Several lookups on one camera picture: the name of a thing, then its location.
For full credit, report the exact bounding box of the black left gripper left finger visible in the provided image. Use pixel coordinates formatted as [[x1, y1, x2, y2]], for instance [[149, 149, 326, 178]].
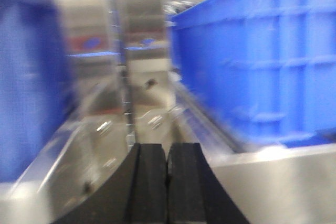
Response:
[[55, 143, 167, 223]]

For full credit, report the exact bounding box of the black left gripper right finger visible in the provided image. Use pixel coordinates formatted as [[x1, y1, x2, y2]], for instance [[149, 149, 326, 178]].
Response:
[[167, 143, 249, 223]]

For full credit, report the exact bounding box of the blue crate left side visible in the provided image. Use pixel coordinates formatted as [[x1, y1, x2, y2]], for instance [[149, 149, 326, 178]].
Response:
[[1, 0, 75, 183]]

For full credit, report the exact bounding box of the large blue crate upper shelf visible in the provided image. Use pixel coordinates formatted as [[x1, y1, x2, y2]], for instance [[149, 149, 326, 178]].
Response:
[[172, 0, 335, 148]]

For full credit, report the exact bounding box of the perforated steel rack upright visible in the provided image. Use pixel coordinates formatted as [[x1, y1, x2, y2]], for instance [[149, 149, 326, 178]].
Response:
[[110, 0, 174, 144]]

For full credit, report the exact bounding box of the stainless steel shelf rail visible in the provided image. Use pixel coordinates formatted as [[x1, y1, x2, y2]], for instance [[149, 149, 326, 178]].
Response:
[[1, 145, 335, 223]]

